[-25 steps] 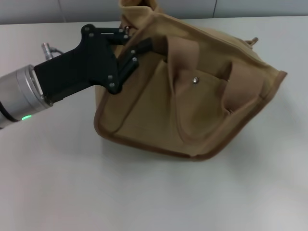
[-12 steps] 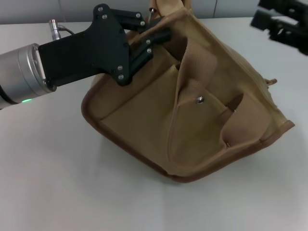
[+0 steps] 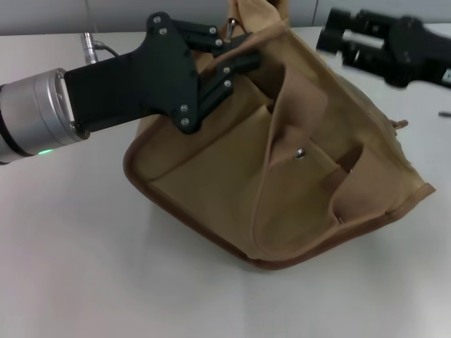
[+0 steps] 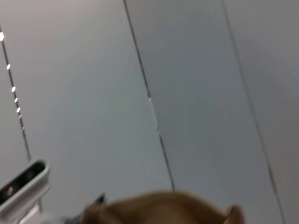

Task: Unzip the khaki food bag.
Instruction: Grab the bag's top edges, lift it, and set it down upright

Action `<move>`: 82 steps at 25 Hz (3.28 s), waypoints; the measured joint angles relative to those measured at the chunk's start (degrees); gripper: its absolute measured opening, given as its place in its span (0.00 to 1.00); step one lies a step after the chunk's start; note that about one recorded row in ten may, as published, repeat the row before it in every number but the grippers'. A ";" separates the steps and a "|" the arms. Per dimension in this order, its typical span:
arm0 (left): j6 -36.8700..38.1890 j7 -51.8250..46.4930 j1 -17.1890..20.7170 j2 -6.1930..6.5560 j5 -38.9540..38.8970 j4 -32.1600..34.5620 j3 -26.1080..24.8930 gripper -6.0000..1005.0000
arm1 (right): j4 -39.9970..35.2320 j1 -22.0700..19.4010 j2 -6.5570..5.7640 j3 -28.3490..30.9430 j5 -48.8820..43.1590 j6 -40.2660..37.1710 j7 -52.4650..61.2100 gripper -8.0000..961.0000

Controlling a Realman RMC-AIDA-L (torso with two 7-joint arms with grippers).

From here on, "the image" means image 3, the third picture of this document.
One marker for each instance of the khaki canvas food bag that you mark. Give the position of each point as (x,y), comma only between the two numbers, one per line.
(282,169)

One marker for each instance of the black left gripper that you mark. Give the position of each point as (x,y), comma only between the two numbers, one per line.
(148,81)

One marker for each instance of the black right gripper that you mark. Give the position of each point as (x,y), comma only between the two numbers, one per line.
(419,49)

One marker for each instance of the small metal end pull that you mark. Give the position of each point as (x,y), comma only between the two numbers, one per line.
(230,26)

